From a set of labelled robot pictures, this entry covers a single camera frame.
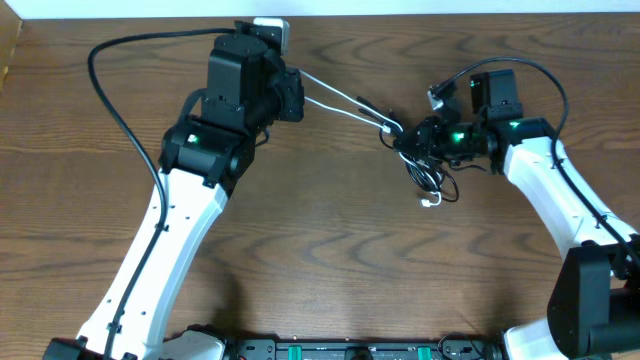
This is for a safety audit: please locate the white USB cable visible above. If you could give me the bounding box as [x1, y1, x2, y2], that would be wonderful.
[298, 69, 443, 209]

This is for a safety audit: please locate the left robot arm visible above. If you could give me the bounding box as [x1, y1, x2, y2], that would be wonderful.
[45, 18, 304, 359]

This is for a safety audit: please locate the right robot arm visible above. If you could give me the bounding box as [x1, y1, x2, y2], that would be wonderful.
[393, 69, 639, 359]

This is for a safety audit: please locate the cardboard box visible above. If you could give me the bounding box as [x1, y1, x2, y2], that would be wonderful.
[0, 0, 23, 89]

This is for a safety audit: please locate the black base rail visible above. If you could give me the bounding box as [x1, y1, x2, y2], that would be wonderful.
[222, 335, 507, 360]

